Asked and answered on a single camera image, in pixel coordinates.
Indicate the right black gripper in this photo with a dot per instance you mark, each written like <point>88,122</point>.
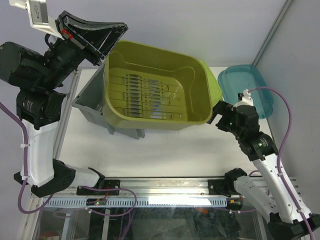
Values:
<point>222,108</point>

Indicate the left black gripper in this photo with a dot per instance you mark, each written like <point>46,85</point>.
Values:
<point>100,37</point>

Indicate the lime green container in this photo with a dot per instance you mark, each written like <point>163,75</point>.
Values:
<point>216,94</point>

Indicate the teal transparent container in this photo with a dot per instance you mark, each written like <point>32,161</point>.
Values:
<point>235,79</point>

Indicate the large grey crate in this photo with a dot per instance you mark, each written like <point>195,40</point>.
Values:
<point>90,103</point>

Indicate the olive green slotted basket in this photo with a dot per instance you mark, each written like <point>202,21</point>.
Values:
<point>151,88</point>

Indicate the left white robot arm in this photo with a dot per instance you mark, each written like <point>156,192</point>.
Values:
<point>39,105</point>

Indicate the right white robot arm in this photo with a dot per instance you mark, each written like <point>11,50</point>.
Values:
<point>287,217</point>

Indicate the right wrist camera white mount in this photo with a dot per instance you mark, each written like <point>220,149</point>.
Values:
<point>244,99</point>

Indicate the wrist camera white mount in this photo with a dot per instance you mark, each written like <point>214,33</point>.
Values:
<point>38,15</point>
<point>244,99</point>

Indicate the left aluminium frame post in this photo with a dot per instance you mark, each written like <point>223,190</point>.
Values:
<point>61,56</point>

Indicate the aluminium frame post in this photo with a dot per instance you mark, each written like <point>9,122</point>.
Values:
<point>272,31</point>
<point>61,56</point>

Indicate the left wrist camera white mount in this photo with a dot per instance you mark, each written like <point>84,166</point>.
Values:
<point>38,15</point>

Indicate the right aluminium frame post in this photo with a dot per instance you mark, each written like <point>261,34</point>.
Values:
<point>272,31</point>

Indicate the white slotted cable duct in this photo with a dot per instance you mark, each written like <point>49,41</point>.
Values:
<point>140,202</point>

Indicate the aluminium mounting rail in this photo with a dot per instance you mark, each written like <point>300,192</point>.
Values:
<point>172,186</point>

